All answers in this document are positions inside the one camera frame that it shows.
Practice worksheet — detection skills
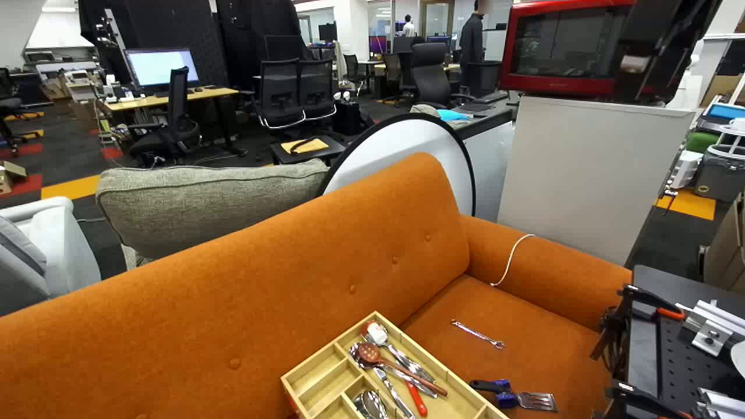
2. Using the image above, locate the blue handled metal spatula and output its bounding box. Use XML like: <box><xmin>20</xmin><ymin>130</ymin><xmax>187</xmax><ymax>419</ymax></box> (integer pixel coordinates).
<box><xmin>471</xmin><ymin>380</ymin><xmax>557</xmax><ymax>413</ymax></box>

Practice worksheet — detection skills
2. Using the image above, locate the orange fabric sofa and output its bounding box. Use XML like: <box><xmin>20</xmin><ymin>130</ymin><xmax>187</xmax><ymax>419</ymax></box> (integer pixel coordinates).
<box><xmin>0</xmin><ymin>153</ymin><xmax>632</xmax><ymax>419</ymax></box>

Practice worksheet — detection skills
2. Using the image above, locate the round white reflector disc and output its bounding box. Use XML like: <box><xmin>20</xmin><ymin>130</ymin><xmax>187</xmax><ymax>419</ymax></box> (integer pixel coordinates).
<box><xmin>319</xmin><ymin>114</ymin><xmax>478</xmax><ymax>214</ymax></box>

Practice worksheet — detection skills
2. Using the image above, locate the silver spoon in tray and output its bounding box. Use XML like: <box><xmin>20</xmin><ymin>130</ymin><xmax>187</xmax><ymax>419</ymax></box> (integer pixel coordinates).
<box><xmin>365</xmin><ymin>322</ymin><xmax>433</xmax><ymax>382</ymax></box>

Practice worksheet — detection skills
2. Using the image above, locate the black mesh office chair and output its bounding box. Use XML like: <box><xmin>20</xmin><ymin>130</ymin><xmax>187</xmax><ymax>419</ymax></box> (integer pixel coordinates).
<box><xmin>259</xmin><ymin>58</ymin><xmax>339</xmax><ymax>130</ymax></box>

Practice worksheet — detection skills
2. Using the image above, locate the wooden cutlery tray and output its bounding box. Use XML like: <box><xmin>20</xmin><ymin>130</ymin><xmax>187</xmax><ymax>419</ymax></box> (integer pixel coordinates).
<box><xmin>282</xmin><ymin>311</ymin><xmax>507</xmax><ymax>419</ymax></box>

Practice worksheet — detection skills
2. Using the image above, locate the wooden office desk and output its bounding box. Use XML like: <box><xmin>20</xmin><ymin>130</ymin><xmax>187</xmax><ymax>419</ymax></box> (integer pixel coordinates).
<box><xmin>103</xmin><ymin>87</ymin><xmax>241</xmax><ymax>114</ymax></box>

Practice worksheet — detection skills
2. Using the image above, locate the grey cushion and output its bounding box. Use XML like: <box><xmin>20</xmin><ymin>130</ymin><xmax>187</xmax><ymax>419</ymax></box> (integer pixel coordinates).
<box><xmin>96</xmin><ymin>159</ymin><xmax>329</xmax><ymax>261</ymax></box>

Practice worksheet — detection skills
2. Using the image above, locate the computer monitor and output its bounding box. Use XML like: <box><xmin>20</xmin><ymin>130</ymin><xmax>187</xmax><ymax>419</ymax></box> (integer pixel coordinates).
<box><xmin>128</xmin><ymin>50</ymin><xmax>200</xmax><ymax>88</ymax></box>

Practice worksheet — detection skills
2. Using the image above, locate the red black microwave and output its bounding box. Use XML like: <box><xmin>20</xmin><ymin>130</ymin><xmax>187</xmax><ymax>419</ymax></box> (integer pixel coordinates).
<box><xmin>502</xmin><ymin>0</ymin><xmax>722</xmax><ymax>103</ymax></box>

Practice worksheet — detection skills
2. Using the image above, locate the white grey armchair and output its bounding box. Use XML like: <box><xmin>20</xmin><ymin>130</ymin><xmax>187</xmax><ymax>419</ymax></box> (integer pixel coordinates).
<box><xmin>0</xmin><ymin>195</ymin><xmax>103</xmax><ymax>314</ymax></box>

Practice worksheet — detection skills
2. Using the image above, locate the black perforated robot table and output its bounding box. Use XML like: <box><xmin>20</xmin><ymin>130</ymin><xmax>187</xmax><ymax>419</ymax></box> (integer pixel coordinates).
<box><xmin>625</xmin><ymin>266</ymin><xmax>745</xmax><ymax>413</ymax></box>

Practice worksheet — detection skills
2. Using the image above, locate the orange handled utensil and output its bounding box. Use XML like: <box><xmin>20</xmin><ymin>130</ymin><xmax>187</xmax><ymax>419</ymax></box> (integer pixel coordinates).
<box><xmin>356</xmin><ymin>343</ymin><xmax>433</xmax><ymax>419</ymax></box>

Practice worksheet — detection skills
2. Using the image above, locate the white cable on armrest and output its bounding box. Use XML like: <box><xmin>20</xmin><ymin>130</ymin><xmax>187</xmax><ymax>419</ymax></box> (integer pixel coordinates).
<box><xmin>489</xmin><ymin>231</ymin><xmax>539</xmax><ymax>290</ymax></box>

